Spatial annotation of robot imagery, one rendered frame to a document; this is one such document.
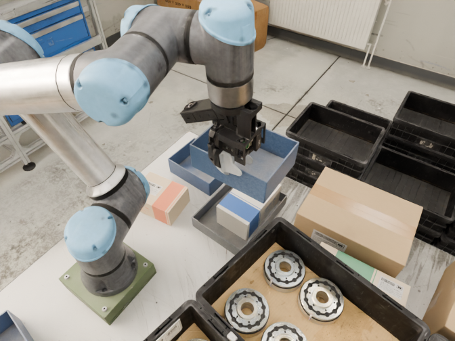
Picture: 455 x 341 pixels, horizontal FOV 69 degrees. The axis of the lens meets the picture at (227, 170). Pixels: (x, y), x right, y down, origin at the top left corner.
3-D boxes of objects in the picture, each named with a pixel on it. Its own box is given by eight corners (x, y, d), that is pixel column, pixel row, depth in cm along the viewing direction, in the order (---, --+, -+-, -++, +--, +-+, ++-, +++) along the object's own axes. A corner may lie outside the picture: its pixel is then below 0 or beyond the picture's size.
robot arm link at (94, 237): (68, 267, 84) (47, 240, 74) (96, 224, 92) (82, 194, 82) (110, 281, 82) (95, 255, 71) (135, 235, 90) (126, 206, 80)
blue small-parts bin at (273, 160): (191, 166, 79) (189, 144, 74) (226, 132, 88) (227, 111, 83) (263, 203, 72) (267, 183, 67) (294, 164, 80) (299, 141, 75)
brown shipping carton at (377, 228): (288, 241, 107) (296, 212, 95) (315, 197, 119) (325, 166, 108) (383, 291, 96) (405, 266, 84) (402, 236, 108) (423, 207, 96)
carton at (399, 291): (309, 268, 94) (313, 258, 90) (317, 252, 98) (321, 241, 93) (396, 315, 85) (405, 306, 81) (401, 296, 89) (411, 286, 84)
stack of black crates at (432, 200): (341, 222, 178) (359, 180, 153) (360, 187, 195) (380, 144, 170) (419, 261, 163) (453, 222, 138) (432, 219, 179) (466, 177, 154)
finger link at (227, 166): (237, 192, 69) (237, 163, 62) (215, 180, 71) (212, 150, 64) (246, 183, 70) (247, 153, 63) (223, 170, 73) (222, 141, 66)
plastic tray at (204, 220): (240, 259, 103) (241, 251, 99) (192, 225, 111) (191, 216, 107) (286, 203, 117) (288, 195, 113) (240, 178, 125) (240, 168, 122)
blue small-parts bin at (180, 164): (169, 171, 128) (167, 158, 123) (195, 150, 136) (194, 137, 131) (210, 196, 119) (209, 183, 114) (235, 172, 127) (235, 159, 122)
